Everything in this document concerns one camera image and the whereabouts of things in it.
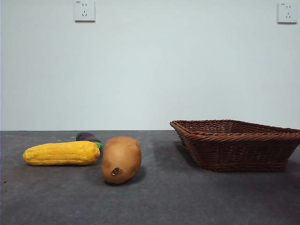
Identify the brown potato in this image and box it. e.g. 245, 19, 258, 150
101, 136, 142, 185

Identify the brown wicker basket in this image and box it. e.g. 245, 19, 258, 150
169, 119, 300, 173

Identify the purple eggplant with green stem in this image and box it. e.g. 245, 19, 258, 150
75, 132, 104, 152

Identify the white wall socket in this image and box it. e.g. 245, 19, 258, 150
75, 0, 96, 23
277, 2, 298, 24

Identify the yellow corn cob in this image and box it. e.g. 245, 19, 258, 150
22, 140, 101, 166

